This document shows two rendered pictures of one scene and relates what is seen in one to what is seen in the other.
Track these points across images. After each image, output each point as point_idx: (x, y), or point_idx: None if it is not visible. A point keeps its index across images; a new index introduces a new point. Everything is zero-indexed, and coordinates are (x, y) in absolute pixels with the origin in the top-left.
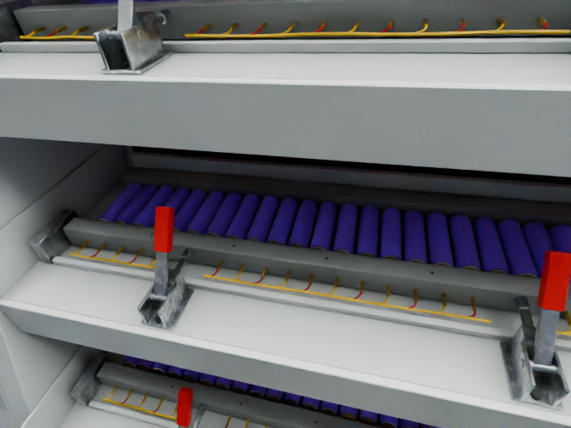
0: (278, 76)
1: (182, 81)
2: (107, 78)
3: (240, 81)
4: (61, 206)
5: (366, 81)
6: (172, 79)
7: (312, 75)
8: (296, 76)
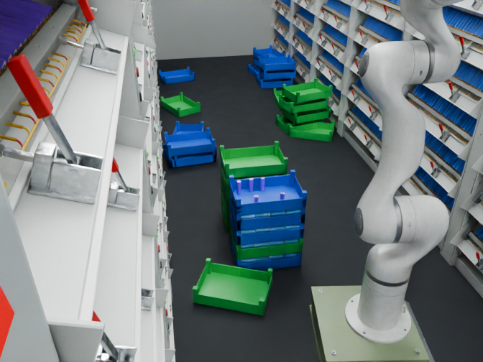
0: (139, 80)
1: (143, 89)
2: (143, 97)
3: (143, 84)
4: None
5: (141, 75)
6: (142, 90)
7: (138, 77)
8: (139, 79)
